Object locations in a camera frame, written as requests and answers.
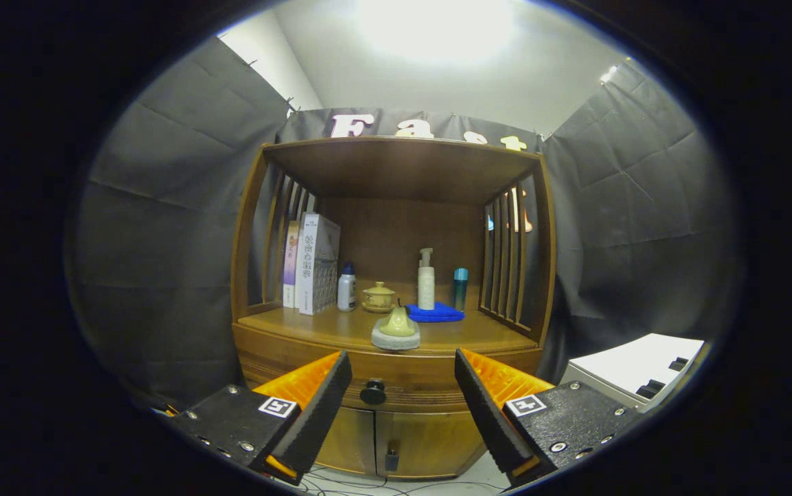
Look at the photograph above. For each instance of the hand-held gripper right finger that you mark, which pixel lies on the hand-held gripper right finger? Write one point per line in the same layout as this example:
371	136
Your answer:
485	406

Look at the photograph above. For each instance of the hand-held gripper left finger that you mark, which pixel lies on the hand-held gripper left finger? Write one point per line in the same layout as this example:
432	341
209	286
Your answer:
316	406

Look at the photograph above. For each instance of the wooden drawer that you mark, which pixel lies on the wooden drawer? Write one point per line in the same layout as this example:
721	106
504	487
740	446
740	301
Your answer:
423	379

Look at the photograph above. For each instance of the green scrub brush grey sponge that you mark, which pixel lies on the green scrub brush grey sponge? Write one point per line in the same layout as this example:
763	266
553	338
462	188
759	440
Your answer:
397	327

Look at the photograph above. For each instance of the wooden cabinet door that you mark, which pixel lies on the wooden cabinet door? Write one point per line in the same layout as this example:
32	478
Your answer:
437	444
354	441

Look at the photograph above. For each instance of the wooden countertop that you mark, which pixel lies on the wooden countertop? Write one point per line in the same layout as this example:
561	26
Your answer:
327	325

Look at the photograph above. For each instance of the wooden cabinet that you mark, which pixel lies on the wooden cabinet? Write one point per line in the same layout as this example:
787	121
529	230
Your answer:
396	234

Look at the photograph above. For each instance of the blue folded cloth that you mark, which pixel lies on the blue folded cloth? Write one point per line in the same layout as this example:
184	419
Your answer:
440	315

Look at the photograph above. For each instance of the white bottle blue cap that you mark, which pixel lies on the white bottle blue cap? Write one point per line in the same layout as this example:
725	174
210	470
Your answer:
347	293

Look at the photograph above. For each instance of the blue clear bottle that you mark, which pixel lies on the blue clear bottle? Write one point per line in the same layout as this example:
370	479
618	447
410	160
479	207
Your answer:
460	289

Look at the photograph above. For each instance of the yellow lidded teacup with saucer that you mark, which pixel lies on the yellow lidded teacup with saucer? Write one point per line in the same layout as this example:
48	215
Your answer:
378	297

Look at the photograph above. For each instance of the white pump bottle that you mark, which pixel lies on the white pump bottle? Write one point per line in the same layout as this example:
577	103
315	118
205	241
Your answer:
426	286

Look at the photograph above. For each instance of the white patterned book box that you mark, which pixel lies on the white patterned book box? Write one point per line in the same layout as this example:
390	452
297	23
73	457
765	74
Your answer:
316	265

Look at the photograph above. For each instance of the purple book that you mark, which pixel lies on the purple book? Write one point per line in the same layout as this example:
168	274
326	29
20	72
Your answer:
290	265

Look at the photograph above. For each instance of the black backdrop cloth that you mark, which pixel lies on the black backdrop cloth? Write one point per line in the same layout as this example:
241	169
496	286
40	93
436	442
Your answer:
161	207

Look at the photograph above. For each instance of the small ceiling light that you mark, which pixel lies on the small ceiling light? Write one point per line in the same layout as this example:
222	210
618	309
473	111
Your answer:
608	74

